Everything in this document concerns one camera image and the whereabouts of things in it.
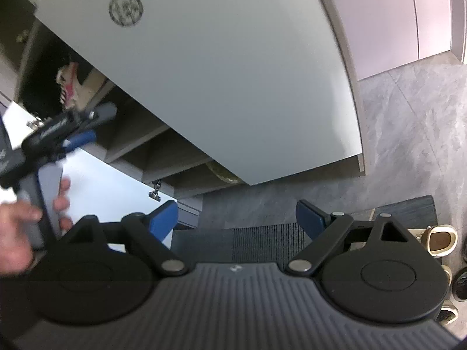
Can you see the grey patterned door mat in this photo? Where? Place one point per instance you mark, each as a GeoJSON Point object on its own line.
{"type": "Point", "coordinates": [262, 240]}

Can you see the grey shoe cabinet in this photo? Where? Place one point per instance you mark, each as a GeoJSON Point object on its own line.
{"type": "Point", "coordinates": [127, 138]}

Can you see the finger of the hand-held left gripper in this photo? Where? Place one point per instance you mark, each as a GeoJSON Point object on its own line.
{"type": "Point", "coordinates": [82, 140]}
{"type": "Point", "coordinates": [105, 111]}

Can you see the pink and white sneaker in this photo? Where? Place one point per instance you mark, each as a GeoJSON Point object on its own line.
{"type": "Point", "coordinates": [69, 87]}

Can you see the person's left hand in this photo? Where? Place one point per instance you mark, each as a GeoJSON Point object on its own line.
{"type": "Point", "coordinates": [14, 240]}

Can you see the round grey door sticker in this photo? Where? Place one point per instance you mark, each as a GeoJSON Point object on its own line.
{"type": "Point", "coordinates": [126, 9]}

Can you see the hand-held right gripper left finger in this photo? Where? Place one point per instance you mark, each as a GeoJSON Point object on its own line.
{"type": "Point", "coordinates": [164, 220]}

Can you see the black slide sandal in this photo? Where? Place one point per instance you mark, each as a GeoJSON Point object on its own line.
{"type": "Point", "coordinates": [460, 284]}

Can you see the white cabinet door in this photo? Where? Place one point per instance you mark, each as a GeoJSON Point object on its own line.
{"type": "Point", "coordinates": [109, 182]}

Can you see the yellow-green slipper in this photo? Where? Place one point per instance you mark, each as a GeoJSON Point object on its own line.
{"type": "Point", "coordinates": [222, 175]}

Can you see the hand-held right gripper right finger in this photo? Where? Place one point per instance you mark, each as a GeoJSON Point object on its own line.
{"type": "Point", "coordinates": [310, 220]}

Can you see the cabinet door with round sticker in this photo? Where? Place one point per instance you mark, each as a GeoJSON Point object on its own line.
{"type": "Point", "coordinates": [219, 80]}

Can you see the metal door hinge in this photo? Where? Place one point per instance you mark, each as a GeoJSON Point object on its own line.
{"type": "Point", "coordinates": [35, 122]}
{"type": "Point", "coordinates": [155, 191]}

